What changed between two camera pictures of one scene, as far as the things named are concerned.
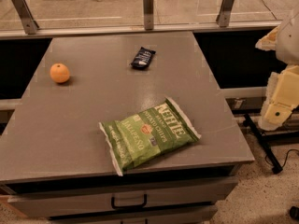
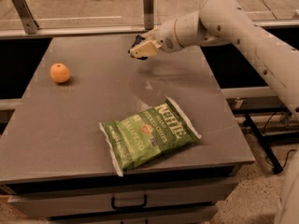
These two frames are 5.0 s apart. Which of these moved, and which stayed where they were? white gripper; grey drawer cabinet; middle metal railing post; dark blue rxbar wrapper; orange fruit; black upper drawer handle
Moved: white gripper; dark blue rxbar wrapper
Stayed: orange fruit; black upper drawer handle; middle metal railing post; grey drawer cabinet
